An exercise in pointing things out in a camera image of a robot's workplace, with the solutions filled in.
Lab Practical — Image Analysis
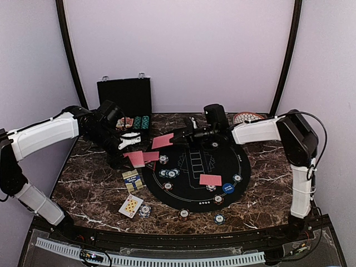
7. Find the round black poker mat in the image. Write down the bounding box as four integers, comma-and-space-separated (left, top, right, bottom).
142, 142, 251, 212

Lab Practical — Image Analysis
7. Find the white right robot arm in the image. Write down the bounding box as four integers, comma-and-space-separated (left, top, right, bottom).
169, 103, 323, 219

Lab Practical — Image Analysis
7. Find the left black frame post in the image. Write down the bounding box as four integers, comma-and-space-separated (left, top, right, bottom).
55, 0, 88, 108

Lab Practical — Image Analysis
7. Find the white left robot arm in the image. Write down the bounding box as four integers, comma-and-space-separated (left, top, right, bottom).
1, 101, 140, 243

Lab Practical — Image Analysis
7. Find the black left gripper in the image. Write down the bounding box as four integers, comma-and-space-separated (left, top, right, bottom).
86, 126, 135, 171

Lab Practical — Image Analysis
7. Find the blue chip stack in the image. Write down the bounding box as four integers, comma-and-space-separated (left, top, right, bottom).
139, 205, 152, 218

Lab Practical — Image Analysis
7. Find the right black frame post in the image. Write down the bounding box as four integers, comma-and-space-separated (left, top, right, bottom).
269, 0, 303, 117

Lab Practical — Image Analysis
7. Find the yellow card deck box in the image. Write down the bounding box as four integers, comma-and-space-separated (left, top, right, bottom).
122, 169, 144, 192

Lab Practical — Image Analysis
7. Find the face-up eight of diamonds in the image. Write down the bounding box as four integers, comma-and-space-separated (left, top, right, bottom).
118, 194, 143, 219

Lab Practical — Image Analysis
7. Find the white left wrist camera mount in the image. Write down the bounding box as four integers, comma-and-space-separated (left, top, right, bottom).
118, 132, 141, 150

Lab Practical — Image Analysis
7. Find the red triangular dealer button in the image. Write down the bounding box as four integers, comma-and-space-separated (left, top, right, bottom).
146, 161, 156, 171

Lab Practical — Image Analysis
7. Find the patterned ceramic plate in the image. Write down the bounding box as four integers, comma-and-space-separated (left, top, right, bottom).
233, 112, 264, 124

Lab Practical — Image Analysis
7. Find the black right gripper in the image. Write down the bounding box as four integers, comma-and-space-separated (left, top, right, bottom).
170, 121, 218, 151

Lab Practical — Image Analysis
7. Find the blue small blind button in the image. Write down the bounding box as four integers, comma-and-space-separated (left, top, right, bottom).
222, 183, 235, 194

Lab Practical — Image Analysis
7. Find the dealt red-backed card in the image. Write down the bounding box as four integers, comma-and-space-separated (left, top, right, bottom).
143, 151, 160, 162

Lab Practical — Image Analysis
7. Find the black poker chip case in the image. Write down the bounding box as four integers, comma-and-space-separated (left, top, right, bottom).
97, 77, 152, 134

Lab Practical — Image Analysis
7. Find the red chip stack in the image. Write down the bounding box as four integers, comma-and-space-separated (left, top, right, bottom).
178, 209, 190, 221

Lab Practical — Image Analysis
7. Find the white slotted cable duct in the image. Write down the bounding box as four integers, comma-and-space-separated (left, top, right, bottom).
35, 238, 265, 266

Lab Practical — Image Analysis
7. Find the blue-green chip stack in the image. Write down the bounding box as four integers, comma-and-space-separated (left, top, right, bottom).
214, 214, 226, 225

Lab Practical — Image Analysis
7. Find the red-backed playing card deck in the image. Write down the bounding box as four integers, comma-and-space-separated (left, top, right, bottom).
123, 151, 145, 168

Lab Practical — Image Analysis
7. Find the black frame post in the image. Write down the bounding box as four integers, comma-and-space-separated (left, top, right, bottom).
269, 0, 303, 117
55, 0, 88, 108

